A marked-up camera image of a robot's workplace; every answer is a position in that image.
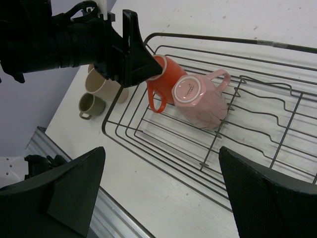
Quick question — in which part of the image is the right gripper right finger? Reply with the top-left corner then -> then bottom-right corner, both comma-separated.
219,146 -> 317,238

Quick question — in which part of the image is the black wire dish rack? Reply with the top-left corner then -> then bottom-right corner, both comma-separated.
102,33 -> 317,211

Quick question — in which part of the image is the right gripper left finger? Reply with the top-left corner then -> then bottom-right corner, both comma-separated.
0,147 -> 106,238

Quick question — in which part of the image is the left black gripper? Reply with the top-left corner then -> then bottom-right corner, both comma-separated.
94,9 -> 162,88

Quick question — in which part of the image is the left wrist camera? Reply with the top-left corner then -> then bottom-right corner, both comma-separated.
95,0 -> 107,21

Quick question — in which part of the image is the beige plastic tumbler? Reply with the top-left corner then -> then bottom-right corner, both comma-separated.
85,64 -> 121,102

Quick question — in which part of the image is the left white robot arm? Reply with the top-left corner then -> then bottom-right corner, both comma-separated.
0,0 -> 162,88

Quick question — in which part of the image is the small olive green cup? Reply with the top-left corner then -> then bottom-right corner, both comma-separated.
78,93 -> 106,120

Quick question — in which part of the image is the orange ceramic mug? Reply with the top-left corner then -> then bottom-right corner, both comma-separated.
146,55 -> 187,114

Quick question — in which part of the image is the aluminium mounting rail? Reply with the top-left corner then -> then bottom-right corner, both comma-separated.
26,127 -> 154,238

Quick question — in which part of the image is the pink faceted ceramic mug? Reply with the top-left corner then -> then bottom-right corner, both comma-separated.
172,69 -> 231,130

